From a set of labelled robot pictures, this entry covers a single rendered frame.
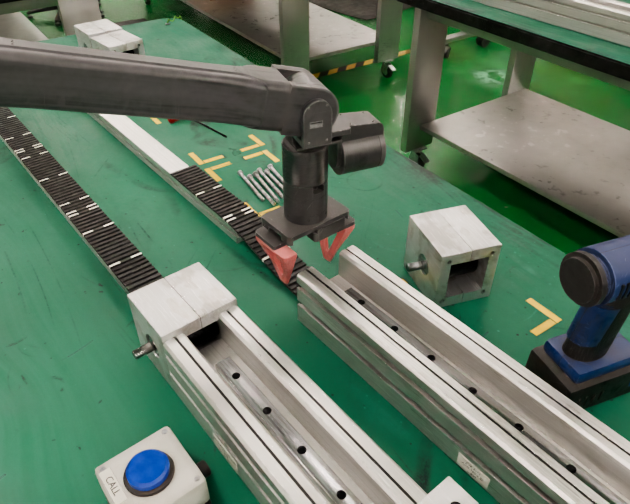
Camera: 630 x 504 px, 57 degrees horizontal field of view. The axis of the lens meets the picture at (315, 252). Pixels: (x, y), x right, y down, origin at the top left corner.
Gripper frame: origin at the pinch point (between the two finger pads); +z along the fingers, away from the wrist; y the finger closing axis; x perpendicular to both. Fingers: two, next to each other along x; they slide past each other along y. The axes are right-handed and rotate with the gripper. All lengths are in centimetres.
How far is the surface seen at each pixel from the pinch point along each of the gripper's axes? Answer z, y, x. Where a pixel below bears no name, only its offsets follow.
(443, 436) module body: 1.8, -4.9, -30.1
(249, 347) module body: -3.8, -16.6, -10.8
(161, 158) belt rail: 1.5, -0.6, 43.3
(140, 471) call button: -2.9, -32.7, -16.5
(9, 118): 1, -18, 78
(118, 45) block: -5, 12, 89
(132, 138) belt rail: 2, -1, 54
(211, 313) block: -4.7, -17.5, -4.3
